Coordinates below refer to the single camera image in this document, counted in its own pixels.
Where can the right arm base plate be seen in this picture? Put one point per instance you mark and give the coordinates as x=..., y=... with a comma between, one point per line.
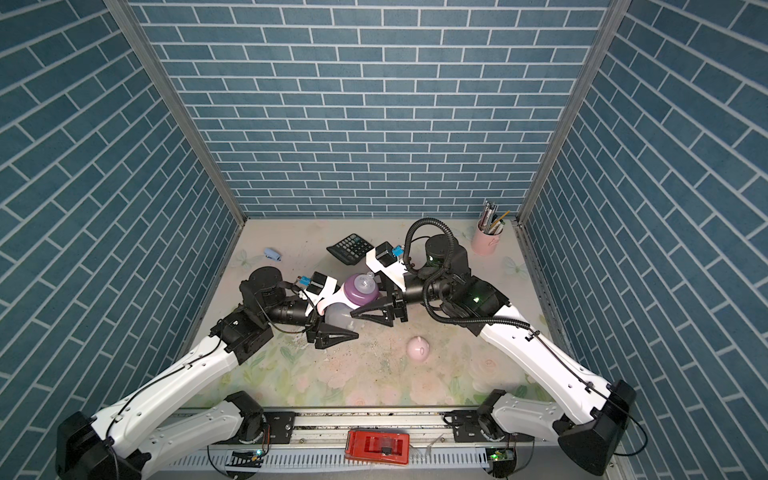
x=470, y=426

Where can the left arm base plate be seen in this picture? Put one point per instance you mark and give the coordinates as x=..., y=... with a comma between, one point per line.
x=270, y=427

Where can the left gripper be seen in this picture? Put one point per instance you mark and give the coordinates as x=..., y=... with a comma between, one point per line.
x=315, y=333

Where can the pink bottle cap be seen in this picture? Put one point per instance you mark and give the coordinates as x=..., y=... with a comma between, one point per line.
x=418, y=349

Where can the pink pen cup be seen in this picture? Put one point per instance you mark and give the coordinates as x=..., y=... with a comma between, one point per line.
x=485, y=244

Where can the small blue eraser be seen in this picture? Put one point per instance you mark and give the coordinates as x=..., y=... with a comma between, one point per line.
x=272, y=254

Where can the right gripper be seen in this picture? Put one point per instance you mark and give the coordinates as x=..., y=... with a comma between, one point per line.
x=398, y=302

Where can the aluminium front rail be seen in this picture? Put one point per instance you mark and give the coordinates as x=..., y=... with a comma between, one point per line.
x=309, y=440

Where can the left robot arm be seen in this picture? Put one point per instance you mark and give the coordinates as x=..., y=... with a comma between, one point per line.
x=131, y=438

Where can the red box on rail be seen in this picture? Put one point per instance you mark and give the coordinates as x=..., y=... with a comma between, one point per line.
x=378, y=447

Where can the black calculator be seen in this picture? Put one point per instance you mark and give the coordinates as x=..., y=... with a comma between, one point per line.
x=350, y=250

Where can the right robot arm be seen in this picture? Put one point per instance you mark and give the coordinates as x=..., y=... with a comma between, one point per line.
x=587, y=415

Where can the clear baby bottle body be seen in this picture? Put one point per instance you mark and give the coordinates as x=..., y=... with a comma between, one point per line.
x=339, y=315

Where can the purple collar with nipple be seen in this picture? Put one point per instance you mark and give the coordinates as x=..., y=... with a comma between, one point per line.
x=361, y=289

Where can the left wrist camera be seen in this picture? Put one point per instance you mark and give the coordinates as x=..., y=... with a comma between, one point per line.
x=318, y=287

